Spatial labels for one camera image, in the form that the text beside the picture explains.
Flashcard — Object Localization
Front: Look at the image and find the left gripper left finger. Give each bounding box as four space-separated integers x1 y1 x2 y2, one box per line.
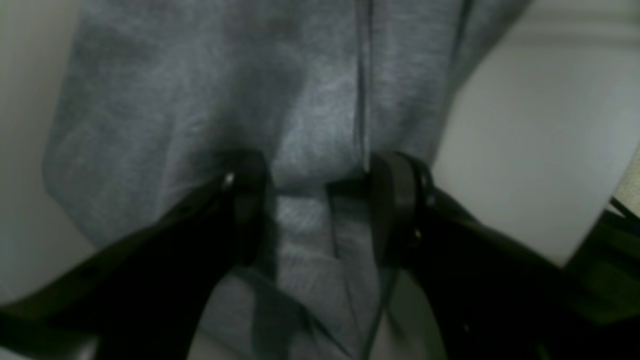
1 150 269 360

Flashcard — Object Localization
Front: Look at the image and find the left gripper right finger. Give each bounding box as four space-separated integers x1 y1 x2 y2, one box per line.
329 152 640 360

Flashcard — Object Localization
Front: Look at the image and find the grey T-shirt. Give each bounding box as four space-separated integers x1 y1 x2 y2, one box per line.
43 0 530 360

